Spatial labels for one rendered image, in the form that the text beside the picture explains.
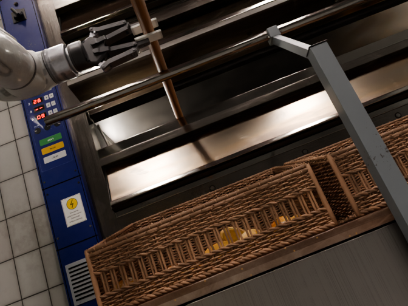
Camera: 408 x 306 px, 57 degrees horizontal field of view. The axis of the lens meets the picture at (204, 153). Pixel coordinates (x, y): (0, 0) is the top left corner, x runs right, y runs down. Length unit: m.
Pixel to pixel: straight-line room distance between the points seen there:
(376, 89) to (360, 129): 0.75
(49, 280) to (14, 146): 0.55
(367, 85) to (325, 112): 0.20
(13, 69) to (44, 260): 0.82
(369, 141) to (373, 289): 0.29
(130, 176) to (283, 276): 0.82
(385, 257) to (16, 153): 1.35
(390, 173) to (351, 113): 0.14
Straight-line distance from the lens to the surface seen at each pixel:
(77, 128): 1.59
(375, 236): 0.85
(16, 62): 0.91
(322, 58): 0.89
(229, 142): 1.42
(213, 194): 1.34
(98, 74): 1.48
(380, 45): 1.68
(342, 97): 0.85
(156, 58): 1.11
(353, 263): 0.83
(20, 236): 1.58
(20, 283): 1.57
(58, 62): 1.02
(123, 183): 1.45
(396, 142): 0.96
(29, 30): 1.88
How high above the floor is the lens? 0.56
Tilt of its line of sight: 18 degrees up
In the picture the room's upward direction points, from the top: 22 degrees counter-clockwise
